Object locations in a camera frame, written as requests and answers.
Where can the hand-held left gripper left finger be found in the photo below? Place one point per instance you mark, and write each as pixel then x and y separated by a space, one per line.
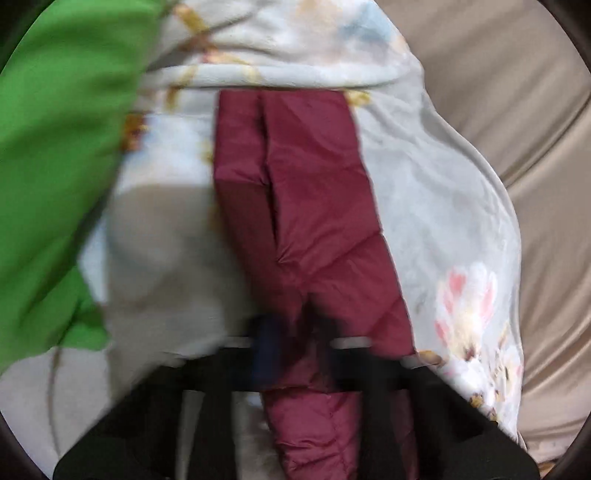
pixel 261 360

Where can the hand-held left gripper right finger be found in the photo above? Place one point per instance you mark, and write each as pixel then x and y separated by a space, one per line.
pixel 334 364

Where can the maroon puffer jacket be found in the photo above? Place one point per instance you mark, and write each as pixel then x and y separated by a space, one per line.
pixel 314 194

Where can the floral fleece blanket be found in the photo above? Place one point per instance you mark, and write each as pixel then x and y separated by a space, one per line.
pixel 438 207

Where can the green cloth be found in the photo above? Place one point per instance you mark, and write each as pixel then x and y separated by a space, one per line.
pixel 60 138

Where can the beige bed sheet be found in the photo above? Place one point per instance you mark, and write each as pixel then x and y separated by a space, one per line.
pixel 531 115

